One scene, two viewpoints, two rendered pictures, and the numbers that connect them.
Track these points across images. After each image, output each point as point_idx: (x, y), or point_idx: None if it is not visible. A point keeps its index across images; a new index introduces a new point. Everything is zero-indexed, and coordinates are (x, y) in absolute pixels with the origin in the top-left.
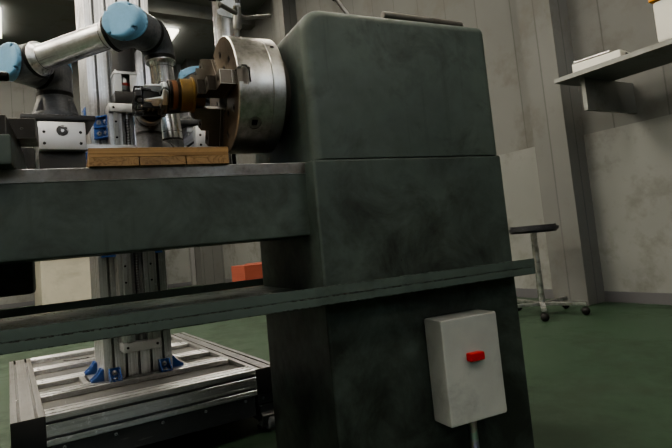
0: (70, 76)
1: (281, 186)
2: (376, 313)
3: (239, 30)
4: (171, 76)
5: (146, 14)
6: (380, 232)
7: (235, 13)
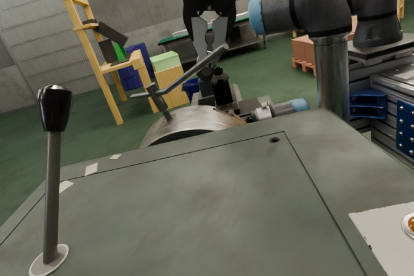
0: None
1: None
2: None
3: (162, 113)
4: (321, 61)
5: (263, 4)
6: None
7: (149, 96)
